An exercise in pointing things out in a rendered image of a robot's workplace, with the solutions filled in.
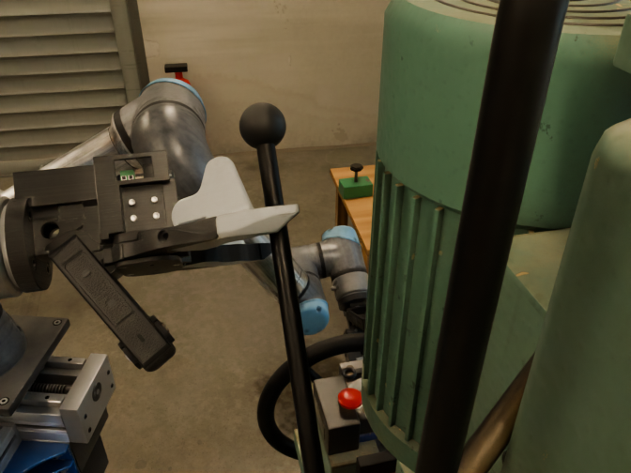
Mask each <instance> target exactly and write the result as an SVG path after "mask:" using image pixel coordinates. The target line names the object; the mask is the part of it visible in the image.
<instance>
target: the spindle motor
mask: <svg viewBox="0 0 631 473"><path fill-rule="evenodd" d="M499 3H500V0H391V2H390V3H389V5H388V6H387V8H386V10H385V12H384V27H383V42H382V57H381V72H380V88H379V103H378V118H377V151H376V166H375V181H374V196H373V211H372V226H371V241H370V256H369V271H368V286H367V301H366V316H365V332H364V347H363V362H362V391H361V395H362V406H363V410H364V413H365V416H366V418H367V420H368V422H369V424H370V426H371V428H372V430H373V431H374V433H375V435H376V436H377V438H378V440H379V441H380V442H381V443H382V444H383V446H384V447H385V448H386V449H387V450H388V451H389V452H390V453H391V454H392V455H393V456H394V457H395V458H396V459H397V460H398V461H399V462H401V463H402V464H403V465H405V466H406V467H408V468H409V469H410V470H412V471H413V472H415V470H416V465H417V459H418V454H419V448H420V443H421V438H422V432H423V423H424V417H425V412H426V407H427V402H428V396H429V390H430V386H431V380H432V374H433V370H434V364H435V359H436V354H437V348H438V343H439V333H440V328H441V322H442V317H443V312H444V306H445V301H446V296H447V290H448V285H449V280H450V275H451V269H452V263H453V259H454V248H455V243H456V238H457V233H458V227H459V222H460V217H461V211H462V205H463V201H464V195H465V190H466V185H467V179H468V174H469V164H470V159H471V153H472V149H473V143H474V137H475V132H476V127H477V122H478V116H479V111H480V106H481V100H482V95H483V90H484V84H485V75H486V69H487V64H488V58H489V53H490V48H491V42H492V38H493V32H494V26H495V21H496V16H497V11H498V7H499ZM629 13H631V0H570V2H569V6H568V9H567V12H566V16H565V19H564V23H563V27H562V34H561V38H560V42H559V47H558V51H557V54H556V58H555V63H554V67H553V70H552V74H551V79H550V83H549V87H548V90H547V95H546V102H545V106H544V111H543V114H542V118H541V122H540V127H539V130H538V134H537V138H536V143H535V147H534V150H533V154H532V159H531V166H530V170H529V173H528V178H527V182H526V186H525V190H524V194H523V198H522V202H521V206H520V210H519V214H518V218H517V222H516V229H515V233H514V236H516V235H523V234H529V233H537V232H544V231H550V230H558V229H564V228H571V225H572V222H573V218H574V216H575V212H576V209H577V203H578V199H579V196H580V193H581V190H582V186H583V183H584V179H585V176H586V173H587V170H588V166H589V163H590V159H591V156H592V153H593V151H594V149H595V147H596V145H597V143H598V142H599V140H600V138H601V137H602V135H603V133H604V131H605V130H607V129H608V128H610V127H611V126H613V125H615V124H617V123H620V122H622V121H624V120H627V119H629V118H631V73H628V72H626V71H624V70H622V69H619V68H617V67H614V65H613V60H614V56H615V54H616V50H617V46H618V43H619V39H620V36H621V33H622V30H623V24H624V20H625V17H626V15H627V14H629Z"/></svg>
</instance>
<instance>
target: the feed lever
mask: <svg viewBox="0 0 631 473"><path fill-rule="evenodd" d="M239 131H240V134H241V137H242V138H243V140H244V141H245V142H246V144H248V145H249V146H251V147H253V148H255V149H256V150H257V157H258V163H259V170H260V176H261V182H262V189H263V195H264V202H265V207H269V206H284V198H283V192H282V186H281V179H280V174H279V167H278V161H277V155H276V148H275V146H276V145H277V144H279V143H280V142H281V141H282V140H283V138H284V136H285V131H286V123H285V117H284V115H283V113H282V112H281V111H280V110H279V109H278V108H277V107H276V106H274V105H272V104H270V103H266V102H257V103H255V104H252V105H251V106H249V107H248V108H247V109H246V110H245V111H244V112H243V114H242V115H241V117H240V121H239ZM269 240H270V246H271V252H272V259H273V265H274V272H275V279H276V285H277V291H278V298H279V304H280V311H281V317H282V324H283V330H284V336H285V349H286V355H287V362H288V368H289V374H290V381H291V388H292V394H293V401H294V406H295V413H296V420H297V426H298V433H299V440H300V451H301V458H302V464H303V471H304V473H325V470H324V464H323V457H322V451H321V445H320V439H319V432H318V427H317V420H316V409H315V402H314V396H313V390H312V383H311V377H310V371H309V365H308V358H307V353H306V346H305V340H304V334H303V327H302V322H301V315H300V304H299V297H298V291H297V285H296V279H295V272H294V266H293V260H292V253H291V248H290V241H289V235H288V229H287V224H286V225H285V226H284V227H283V228H282V229H281V230H280V231H279V232H278V233H273V234H269Z"/></svg>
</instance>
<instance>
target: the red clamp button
mask: <svg viewBox="0 0 631 473"><path fill-rule="evenodd" d="M338 403H339V404H340V406H342V407H343V408H345V409H356V408H358V407H360V406H361V405H362V395H361V392H360V391H358V390H357V389H353V388H347V389H343V390H341V391H340V392H339V394H338Z"/></svg>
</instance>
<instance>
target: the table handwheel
mask: <svg viewBox="0 0 631 473"><path fill-rule="evenodd" d="M363 347H364V333H350V334H344V335H339V336H335V337H331V338H329V339H325V340H323V341H320V342H317V343H314V344H312V345H310V346H308V347H306V353H307V358H308V365H309V371H310V377H311V381H312V382H313V383H314V380H316V379H321V378H323V377H322V376H321V375H319V374H318V373H317V372H316V371H315V370H313V369H312V368H311V366H312V365H314V364H316V363H318V362H319V361H321V360H324V359H328V358H331V357H334V356H337V355H341V354H344V353H350V352H359V351H363ZM290 382H291V381H290V374H289V368H288V362H287V361H285V362H284V363H283V364H282V365H281V366H280V367H279V368H278V369H277V370H276V371H275V372H274V374H273V375H272V376H271V377H270V378H269V380H268V382H267V383H266V385H265V387H264V388H263V390H262V392H261V395H260V397H259V401H258V406H257V421H258V426H259V429H260V431H261V434H262V435H263V436H264V438H265V439H266V441H267V442H268V443H269V444H270V445H271V446H272V447H273V448H274V449H276V450H277V451H279V452H280V453H281V454H283V455H285V456H287V457H290V458H293V459H296V460H299V459H298V455H297V452H296V448H295V443H294V440H292V439H291V438H289V437H287V436H286V435H284V434H283V433H282V432H281V430H280V429H279V428H278V426H277V424H276V421H275V417H274V411H275V405H276V403H277V401H278V399H279V396H280V395H281V393H282V391H283V390H284V389H285V387H286V386H287V385H288V384H289V383H290Z"/></svg>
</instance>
